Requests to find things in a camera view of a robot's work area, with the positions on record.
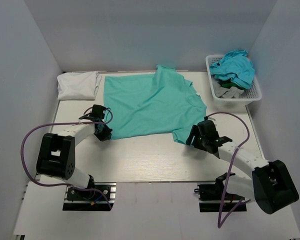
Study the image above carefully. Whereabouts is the teal green t-shirt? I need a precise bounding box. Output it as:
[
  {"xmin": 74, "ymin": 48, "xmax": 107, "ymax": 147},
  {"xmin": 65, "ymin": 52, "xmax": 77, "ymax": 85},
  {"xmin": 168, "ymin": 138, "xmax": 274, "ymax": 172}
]
[{"xmin": 103, "ymin": 65, "xmax": 207, "ymax": 144}]

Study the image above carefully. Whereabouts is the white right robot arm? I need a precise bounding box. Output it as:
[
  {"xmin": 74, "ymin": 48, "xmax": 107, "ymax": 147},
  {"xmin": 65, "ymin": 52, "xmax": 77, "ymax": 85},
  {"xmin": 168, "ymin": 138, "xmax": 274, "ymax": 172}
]
[{"xmin": 186, "ymin": 119, "xmax": 299, "ymax": 215}]

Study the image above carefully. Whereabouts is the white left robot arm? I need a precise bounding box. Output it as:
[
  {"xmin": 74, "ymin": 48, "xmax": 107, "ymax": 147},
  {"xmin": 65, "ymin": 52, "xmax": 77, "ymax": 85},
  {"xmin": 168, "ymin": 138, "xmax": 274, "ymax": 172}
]
[{"xmin": 36, "ymin": 104, "xmax": 113, "ymax": 200}]

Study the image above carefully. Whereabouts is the grey white crumpled garment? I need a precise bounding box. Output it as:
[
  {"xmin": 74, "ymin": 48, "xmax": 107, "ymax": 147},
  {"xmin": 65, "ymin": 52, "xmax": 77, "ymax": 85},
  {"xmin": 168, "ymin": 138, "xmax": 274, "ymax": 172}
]
[{"xmin": 212, "ymin": 80, "xmax": 244, "ymax": 99}]

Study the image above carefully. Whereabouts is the folded white t-shirt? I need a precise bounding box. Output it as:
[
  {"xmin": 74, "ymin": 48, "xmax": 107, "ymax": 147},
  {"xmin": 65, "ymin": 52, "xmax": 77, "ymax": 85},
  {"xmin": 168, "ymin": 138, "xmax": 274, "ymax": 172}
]
[{"xmin": 57, "ymin": 71, "xmax": 102, "ymax": 101}]

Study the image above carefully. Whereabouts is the dark green garment in basket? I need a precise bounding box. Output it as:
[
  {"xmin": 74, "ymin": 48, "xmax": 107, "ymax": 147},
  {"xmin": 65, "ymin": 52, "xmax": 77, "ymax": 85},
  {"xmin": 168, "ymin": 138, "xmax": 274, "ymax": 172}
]
[{"xmin": 219, "ymin": 80, "xmax": 240, "ymax": 89}]

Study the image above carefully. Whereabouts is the white plastic laundry basket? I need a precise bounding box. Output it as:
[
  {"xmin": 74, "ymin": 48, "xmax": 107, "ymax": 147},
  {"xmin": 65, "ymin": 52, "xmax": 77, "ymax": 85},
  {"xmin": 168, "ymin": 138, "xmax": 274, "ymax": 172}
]
[{"xmin": 205, "ymin": 51, "xmax": 262, "ymax": 109}]

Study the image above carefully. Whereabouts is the light blue crumpled t-shirt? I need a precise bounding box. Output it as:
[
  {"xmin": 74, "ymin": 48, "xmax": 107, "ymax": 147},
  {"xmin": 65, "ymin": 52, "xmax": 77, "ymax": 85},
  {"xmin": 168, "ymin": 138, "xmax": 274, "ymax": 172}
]
[{"xmin": 209, "ymin": 49, "xmax": 255, "ymax": 90}]

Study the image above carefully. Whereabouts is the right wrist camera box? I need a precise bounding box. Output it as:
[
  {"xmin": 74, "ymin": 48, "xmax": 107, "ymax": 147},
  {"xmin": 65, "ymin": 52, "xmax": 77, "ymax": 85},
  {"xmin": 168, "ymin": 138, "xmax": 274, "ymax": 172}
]
[{"xmin": 197, "ymin": 119, "xmax": 219, "ymax": 139}]

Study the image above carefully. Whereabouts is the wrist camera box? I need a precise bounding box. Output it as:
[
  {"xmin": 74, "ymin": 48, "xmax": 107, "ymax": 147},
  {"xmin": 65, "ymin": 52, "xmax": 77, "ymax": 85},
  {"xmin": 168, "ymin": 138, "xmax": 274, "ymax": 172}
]
[
  {"xmin": 89, "ymin": 104, "xmax": 106, "ymax": 122},
  {"xmin": 197, "ymin": 119, "xmax": 219, "ymax": 139}
]

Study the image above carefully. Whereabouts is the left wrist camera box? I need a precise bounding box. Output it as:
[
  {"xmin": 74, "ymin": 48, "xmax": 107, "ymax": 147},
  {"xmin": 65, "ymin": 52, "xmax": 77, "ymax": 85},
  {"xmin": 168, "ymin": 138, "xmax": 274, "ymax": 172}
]
[{"xmin": 89, "ymin": 104, "xmax": 106, "ymax": 122}]

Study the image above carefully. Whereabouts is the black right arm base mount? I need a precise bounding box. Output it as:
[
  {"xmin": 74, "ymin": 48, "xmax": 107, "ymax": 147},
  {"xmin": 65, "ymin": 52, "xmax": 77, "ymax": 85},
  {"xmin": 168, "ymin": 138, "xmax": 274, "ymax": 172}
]
[{"xmin": 194, "ymin": 183, "xmax": 242, "ymax": 213}]

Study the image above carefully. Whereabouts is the aluminium table edge rail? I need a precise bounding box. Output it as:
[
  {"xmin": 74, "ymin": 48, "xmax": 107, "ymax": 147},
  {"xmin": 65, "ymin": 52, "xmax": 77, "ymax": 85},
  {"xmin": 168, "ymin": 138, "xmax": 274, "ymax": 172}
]
[{"xmin": 98, "ymin": 69, "xmax": 208, "ymax": 74}]

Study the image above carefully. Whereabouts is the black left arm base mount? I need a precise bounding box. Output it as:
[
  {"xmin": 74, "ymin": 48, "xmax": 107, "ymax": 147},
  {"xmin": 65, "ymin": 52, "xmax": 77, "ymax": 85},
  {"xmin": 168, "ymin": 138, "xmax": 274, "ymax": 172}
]
[{"xmin": 62, "ymin": 183, "xmax": 117, "ymax": 212}]

